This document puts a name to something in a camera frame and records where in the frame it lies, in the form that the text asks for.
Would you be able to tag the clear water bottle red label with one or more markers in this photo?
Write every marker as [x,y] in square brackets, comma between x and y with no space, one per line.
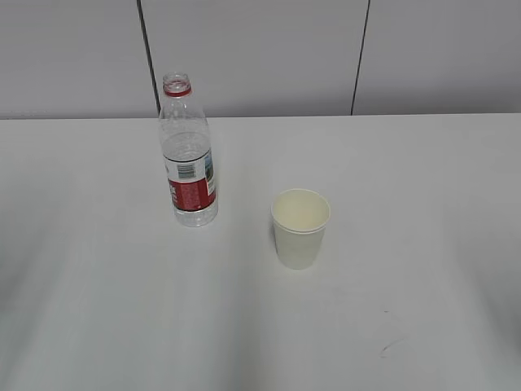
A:
[186,148]

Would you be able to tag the white paper cup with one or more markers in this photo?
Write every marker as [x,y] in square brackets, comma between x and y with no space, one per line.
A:
[299,219]

